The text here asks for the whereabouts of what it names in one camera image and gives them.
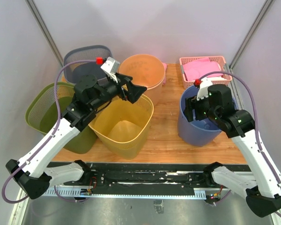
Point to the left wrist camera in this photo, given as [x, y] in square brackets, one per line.
[110, 67]

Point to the yellow slotted plastic basket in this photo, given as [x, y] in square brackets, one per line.
[123, 127]

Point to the pink plastic storage basket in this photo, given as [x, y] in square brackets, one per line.
[219, 59]

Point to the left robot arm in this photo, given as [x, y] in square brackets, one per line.
[31, 172]

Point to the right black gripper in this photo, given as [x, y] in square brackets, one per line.
[191, 104]

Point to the white folded cloth in basket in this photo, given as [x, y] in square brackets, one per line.
[218, 78]

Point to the green mesh waste basket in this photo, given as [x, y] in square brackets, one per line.
[42, 114]

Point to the pink folded cloth in basket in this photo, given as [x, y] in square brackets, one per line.
[197, 68]

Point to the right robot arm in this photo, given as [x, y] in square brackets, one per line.
[263, 194]

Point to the orange plastic bucket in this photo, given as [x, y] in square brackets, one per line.
[146, 70]

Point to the blue plastic bucket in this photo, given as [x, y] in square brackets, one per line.
[197, 132]

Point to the pink folded t-shirt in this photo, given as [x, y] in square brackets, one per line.
[164, 77]

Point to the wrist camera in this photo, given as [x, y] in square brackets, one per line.
[203, 88]
[110, 67]

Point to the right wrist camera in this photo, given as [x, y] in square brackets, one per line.
[203, 88]

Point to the grey mesh waste basket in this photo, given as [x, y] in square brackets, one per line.
[74, 72]

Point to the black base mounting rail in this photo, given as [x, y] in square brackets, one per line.
[141, 179]

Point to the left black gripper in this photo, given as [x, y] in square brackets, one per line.
[134, 91]

